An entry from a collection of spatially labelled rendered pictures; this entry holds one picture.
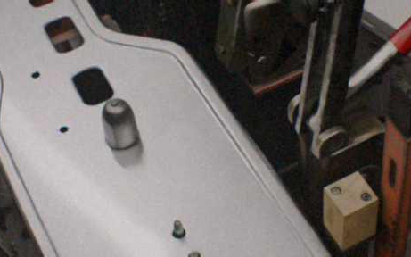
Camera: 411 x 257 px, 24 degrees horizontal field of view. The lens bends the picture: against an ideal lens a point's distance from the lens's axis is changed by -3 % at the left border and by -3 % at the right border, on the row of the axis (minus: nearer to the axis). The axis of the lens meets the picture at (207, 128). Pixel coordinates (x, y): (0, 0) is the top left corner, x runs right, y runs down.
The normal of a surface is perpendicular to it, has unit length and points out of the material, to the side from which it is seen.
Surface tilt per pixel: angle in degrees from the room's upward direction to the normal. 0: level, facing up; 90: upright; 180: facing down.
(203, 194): 0
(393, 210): 90
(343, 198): 0
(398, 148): 90
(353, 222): 90
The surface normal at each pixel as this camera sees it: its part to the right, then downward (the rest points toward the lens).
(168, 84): -0.09, -0.64
